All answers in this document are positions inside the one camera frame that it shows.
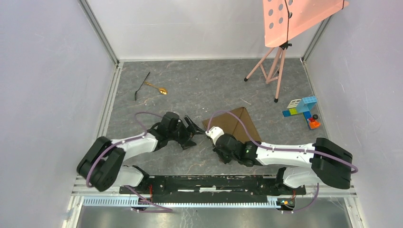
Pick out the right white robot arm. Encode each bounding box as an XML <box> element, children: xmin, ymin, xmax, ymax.
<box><xmin>207</xmin><ymin>131</ymin><xmax>355</xmax><ymax>194</ymax></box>

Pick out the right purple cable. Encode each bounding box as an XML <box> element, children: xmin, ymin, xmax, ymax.
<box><xmin>206</xmin><ymin>110</ymin><xmax>359</xmax><ymax>214</ymax></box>

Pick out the black fork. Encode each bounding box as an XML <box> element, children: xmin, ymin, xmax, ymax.
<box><xmin>134</xmin><ymin>72</ymin><xmax>151</xmax><ymax>101</ymax></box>

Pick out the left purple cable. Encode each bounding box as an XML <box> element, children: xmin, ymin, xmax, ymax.
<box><xmin>86</xmin><ymin>112</ymin><xmax>174</xmax><ymax>213</ymax></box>

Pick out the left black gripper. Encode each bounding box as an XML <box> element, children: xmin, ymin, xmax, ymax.
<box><xmin>168</xmin><ymin>115</ymin><xmax>205</xmax><ymax>150</ymax></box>

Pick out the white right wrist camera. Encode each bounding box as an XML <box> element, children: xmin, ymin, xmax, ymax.
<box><xmin>205</xmin><ymin>126</ymin><xmax>224</xmax><ymax>145</ymax></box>

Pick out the purple cable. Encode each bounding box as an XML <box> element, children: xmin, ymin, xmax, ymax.
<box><xmin>86</xmin><ymin>112</ymin><xmax>174</xmax><ymax>213</ymax></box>
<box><xmin>206</xmin><ymin>110</ymin><xmax>359</xmax><ymax>214</ymax></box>

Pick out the gold spoon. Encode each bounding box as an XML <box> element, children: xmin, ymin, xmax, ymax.
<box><xmin>144</xmin><ymin>82</ymin><xmax>168</xmax><ymax>95</ymax></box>

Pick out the colourful toy block structure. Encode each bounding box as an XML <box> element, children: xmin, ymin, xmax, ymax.
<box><xmin>282</xmin><ymin>96</ymin><xmax>321</xmax><ymax>130</ymax></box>

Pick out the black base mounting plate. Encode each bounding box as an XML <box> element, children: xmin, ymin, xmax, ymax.
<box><xmin>119</xmin><ymin>175</ymin><xmax>307</xmax><ymax>203</ymax></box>

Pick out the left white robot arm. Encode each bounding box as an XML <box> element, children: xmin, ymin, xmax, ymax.
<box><xmin>76</xmin><ymin>112</ymin><xmax>205</xmax><ymax>194</ymax></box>

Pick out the pink music stand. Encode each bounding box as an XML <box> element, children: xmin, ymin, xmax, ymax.
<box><xmin>244</xmin><ymin>0</ymin><xmax>349</xmax><ymax>103</ymax></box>

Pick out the brown cloth napkin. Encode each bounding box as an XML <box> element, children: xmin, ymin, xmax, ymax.
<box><xmin>210</xmin><ymin>107</ymin><xmax>261</xmax><ymax>143</ymax></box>

